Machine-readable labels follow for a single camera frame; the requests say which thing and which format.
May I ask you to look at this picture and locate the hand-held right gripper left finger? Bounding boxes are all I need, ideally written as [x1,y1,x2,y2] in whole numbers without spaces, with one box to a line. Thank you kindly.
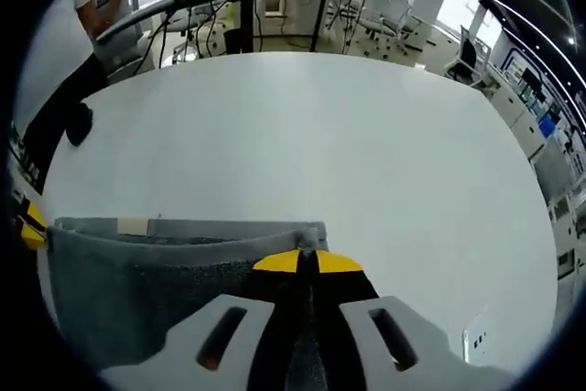
[98,247,305,391]

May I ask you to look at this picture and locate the white office chair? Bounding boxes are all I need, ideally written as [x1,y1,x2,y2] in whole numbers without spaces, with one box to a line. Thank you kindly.
[361,0,413,44]

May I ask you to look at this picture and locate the black stand with sign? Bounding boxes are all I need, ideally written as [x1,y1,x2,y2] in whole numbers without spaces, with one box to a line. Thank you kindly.
[309,0,379,54]

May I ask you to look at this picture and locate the black-backed office chair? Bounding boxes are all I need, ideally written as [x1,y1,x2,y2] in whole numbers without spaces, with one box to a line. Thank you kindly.
[444,27,487,88]

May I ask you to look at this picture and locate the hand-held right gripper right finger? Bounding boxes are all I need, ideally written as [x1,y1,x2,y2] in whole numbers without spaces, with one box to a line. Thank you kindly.
[314,248,523,391]

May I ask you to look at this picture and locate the black computer mouse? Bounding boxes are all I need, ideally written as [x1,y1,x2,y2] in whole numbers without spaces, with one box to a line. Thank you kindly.
[65,102,95,147]

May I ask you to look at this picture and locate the grey towel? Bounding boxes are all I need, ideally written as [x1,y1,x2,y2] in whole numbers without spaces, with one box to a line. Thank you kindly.
[45,215,330,367]

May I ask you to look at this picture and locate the white socket panel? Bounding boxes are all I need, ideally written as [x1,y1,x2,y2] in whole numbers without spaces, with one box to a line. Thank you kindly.
[461,304,492,364]

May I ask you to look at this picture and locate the white low cabinets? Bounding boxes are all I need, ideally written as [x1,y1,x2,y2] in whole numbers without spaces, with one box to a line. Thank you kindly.
[484,65,550,158]

